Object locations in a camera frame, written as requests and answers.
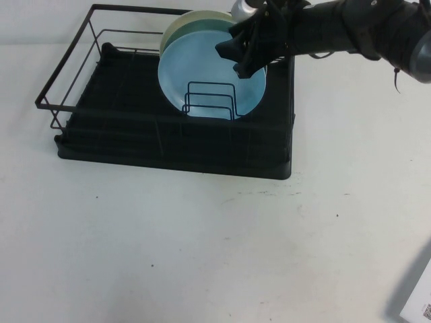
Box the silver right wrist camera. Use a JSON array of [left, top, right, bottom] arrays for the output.
[[231, 0, 259, 20]]

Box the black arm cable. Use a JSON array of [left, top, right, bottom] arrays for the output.
[[308, 50, 336, 60]]

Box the light blue plate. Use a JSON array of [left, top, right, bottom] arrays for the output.
[[157, 30, 268, 120]]

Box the black plastic drip tray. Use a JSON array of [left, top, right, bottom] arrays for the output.
[[55, 42, 296, 182]]

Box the black wire dish rack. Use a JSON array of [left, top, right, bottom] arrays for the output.
[[34, 3, 297, 135]]

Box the pale green plate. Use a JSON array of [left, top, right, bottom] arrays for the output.
[[162, 18, 238, 55]]

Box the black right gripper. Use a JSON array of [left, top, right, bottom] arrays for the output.
[[214, 0, 306, 79]]

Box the cream plate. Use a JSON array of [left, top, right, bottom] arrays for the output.
[[160, 9, 234, 57]]

